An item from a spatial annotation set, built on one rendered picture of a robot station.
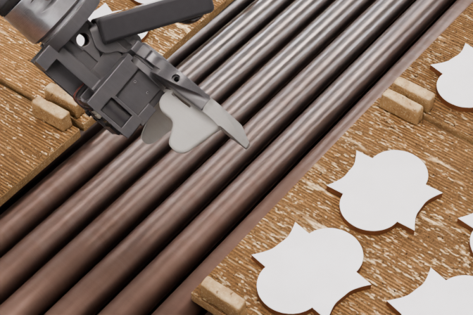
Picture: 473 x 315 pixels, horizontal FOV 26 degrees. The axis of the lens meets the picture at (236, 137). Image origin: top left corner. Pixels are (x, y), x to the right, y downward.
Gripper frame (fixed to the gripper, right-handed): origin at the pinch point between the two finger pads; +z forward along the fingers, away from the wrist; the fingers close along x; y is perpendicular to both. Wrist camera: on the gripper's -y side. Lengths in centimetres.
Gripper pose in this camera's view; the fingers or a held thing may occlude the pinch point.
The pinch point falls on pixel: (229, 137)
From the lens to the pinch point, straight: 103.0
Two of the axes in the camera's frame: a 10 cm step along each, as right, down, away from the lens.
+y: -6.2, 7.6, -1.6
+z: 7.1, 6.4, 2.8
